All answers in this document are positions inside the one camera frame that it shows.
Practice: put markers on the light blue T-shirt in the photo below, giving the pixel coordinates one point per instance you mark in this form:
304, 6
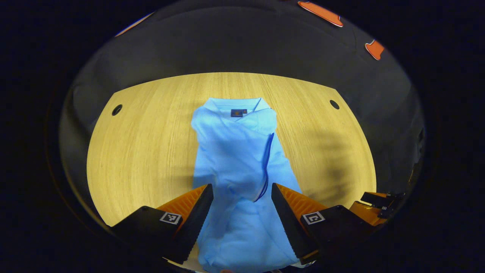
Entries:
235, 151

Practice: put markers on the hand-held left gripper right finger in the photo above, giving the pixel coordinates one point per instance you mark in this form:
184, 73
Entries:
290, 225

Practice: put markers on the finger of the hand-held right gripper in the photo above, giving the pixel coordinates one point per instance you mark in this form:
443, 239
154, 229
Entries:
369, 212

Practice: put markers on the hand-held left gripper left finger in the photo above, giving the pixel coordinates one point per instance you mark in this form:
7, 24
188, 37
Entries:
193, 227

